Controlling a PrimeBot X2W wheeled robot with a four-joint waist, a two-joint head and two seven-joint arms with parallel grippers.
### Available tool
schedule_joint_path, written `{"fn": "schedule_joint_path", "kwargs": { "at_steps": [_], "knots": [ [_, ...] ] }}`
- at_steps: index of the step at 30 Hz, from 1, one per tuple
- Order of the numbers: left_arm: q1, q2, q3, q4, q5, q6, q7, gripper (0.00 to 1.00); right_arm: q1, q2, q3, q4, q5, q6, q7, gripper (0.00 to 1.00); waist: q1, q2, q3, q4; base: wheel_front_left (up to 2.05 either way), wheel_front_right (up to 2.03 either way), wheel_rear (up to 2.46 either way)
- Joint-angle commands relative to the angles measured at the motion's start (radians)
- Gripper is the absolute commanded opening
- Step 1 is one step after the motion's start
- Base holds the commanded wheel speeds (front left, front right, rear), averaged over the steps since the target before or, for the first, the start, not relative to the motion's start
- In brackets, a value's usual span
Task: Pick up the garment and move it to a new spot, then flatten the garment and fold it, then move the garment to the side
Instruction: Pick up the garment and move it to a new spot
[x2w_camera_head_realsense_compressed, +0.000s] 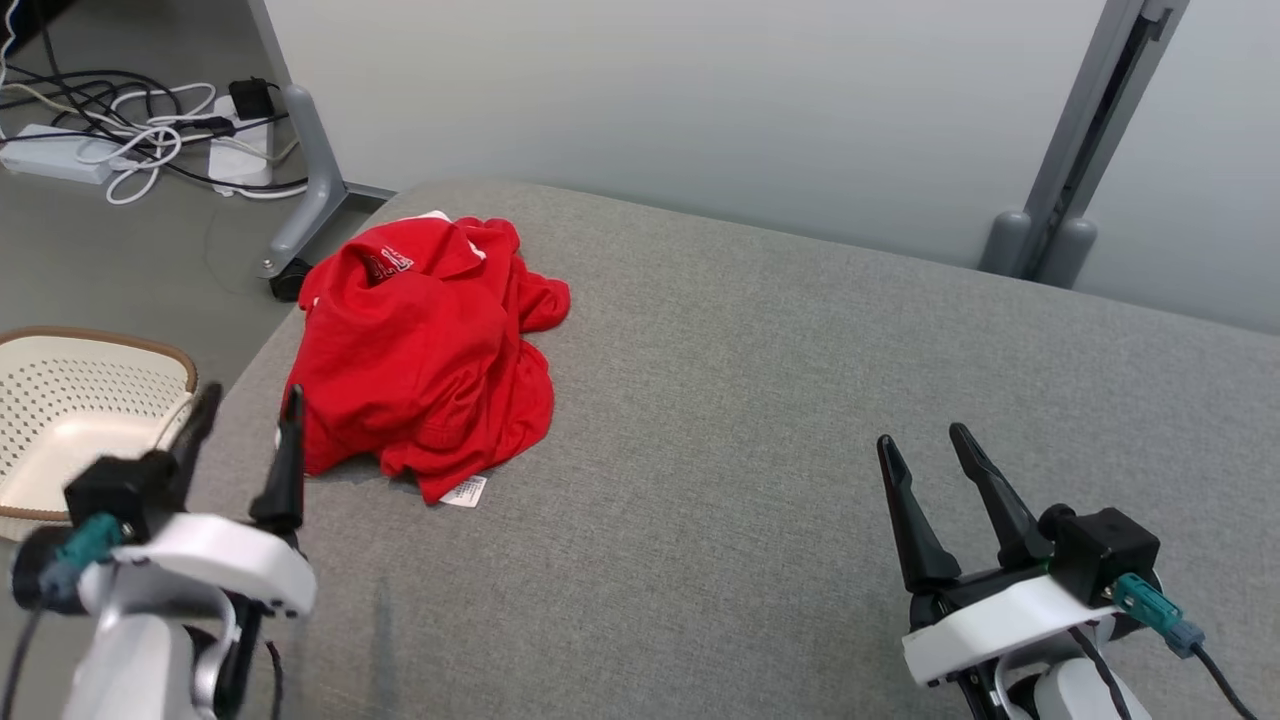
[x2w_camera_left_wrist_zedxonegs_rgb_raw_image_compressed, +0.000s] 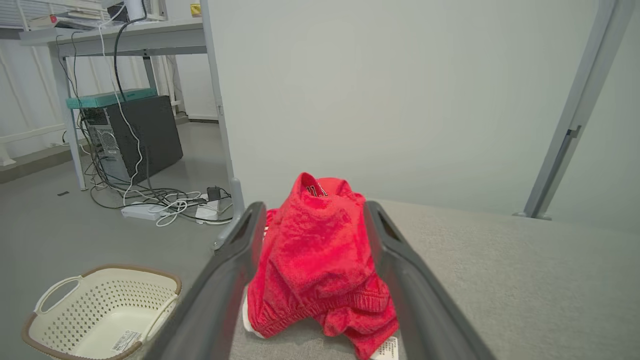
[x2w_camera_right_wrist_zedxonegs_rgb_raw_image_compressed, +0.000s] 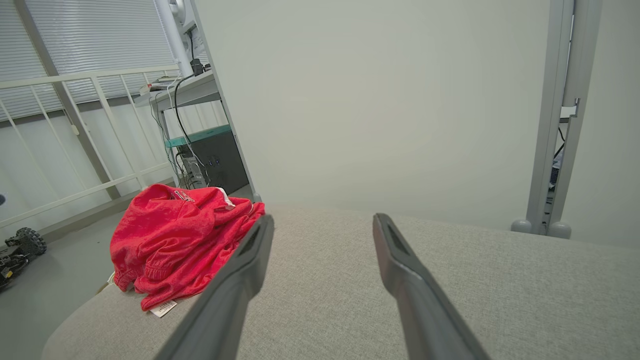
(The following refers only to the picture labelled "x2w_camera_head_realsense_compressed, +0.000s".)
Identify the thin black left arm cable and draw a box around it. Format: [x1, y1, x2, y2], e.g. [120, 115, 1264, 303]
[261, 640, 287, 720]

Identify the teal right camera cable connector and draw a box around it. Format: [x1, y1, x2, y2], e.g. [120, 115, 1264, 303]
[1112, 572, 1263, 720]

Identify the grey partition foot with caster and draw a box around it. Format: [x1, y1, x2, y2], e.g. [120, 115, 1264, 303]
[254, 84, 350, 302]

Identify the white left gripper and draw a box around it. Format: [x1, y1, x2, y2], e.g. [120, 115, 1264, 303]
[78, 382, 318, 619]

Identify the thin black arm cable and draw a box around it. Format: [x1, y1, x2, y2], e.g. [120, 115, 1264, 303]
[1064, 624, 1137, 720]
[261, 640, 287, 720]

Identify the white power strip with cables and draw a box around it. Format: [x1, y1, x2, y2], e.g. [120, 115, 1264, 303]
[0, 66, 311, 197]

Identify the white coiled cable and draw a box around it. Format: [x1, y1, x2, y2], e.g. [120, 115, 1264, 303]
[74, 82, 218, 207]

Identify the teal left camera cable connector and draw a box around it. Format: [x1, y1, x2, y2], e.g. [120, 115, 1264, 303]
[0, 513, 123, 720]

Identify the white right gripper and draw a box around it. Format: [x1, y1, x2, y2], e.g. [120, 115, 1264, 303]
[877, 423, 1123, 689]

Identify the teal camera cable connector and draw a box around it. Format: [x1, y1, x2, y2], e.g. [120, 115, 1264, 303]
[0, 513, 123, 720]
[1112, 572, 1263, 720]

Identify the red basketball jersey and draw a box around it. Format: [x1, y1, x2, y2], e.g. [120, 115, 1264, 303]
[283, 290, 557, 507]

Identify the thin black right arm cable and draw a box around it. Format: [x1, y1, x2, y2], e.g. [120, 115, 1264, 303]
[1064, 624, 1137, 720]

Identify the black plug adapter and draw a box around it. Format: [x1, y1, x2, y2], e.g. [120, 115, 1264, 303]
[228, 77, 280, 123]

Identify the white power adapter block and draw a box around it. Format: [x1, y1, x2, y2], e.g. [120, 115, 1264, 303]
[207, 95, 274, 197]

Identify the cream perforated laundry basket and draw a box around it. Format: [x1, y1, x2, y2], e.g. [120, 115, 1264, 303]
[0, 326, 199, 544]

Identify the grey partition post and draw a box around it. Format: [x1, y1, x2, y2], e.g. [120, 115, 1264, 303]
[979, 0, 1193, 290]

